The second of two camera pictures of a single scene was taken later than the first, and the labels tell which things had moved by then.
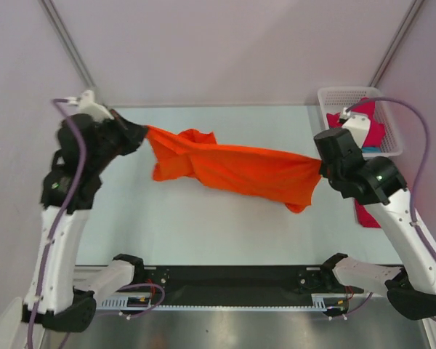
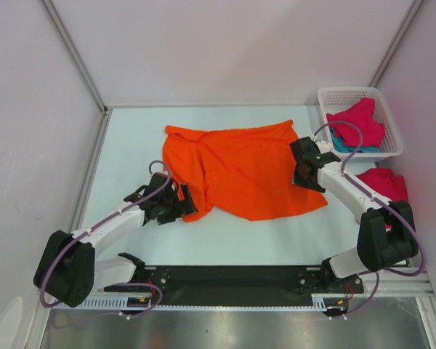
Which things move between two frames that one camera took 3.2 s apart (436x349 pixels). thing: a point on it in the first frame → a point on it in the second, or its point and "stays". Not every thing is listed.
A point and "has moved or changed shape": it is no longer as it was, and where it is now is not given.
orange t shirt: x=283 y=177 has moved or changed shape
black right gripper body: x=323 y=171 → x=307 y=182
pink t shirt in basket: x=376 y=135 stays
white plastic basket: x=335 y=99 stays
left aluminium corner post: x=67 y=43 stays
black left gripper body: x=118 y=139 → x=170 y=209
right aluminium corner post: x=396 y=43 stays
